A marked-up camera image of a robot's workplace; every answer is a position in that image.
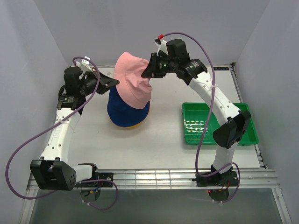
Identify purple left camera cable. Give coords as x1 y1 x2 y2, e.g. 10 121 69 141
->
5 56 119 211

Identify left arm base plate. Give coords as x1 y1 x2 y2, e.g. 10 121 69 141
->
75 172 114 189

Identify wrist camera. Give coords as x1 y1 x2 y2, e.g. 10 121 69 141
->
155 34 168 57
73 56 95 74

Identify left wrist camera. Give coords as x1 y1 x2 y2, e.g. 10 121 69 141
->
73 56 95 74

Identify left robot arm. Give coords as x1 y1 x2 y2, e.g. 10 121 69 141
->
30 66 119 191

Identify blue beanie hat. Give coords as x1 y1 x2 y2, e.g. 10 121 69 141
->
107 87 150 127

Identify pink hat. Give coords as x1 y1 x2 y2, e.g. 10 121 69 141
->
114 52 152 110

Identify aluminium front rail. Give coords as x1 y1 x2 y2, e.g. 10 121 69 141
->
26 169 281 191

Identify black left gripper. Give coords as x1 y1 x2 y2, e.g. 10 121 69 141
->
79 68 120 97

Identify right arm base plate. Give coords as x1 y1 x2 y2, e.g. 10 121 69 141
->
192 171 239 187

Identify green plastic tray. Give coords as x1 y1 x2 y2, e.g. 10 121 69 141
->
181 102 260 147

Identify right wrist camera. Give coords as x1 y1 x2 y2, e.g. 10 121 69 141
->
155 34 168 57

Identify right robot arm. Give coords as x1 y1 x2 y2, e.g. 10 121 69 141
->
142 36 251 185

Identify yellow bucket hat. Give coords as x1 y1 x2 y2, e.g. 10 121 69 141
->
117 121 143 130

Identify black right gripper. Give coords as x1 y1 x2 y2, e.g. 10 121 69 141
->
141 53 178 78

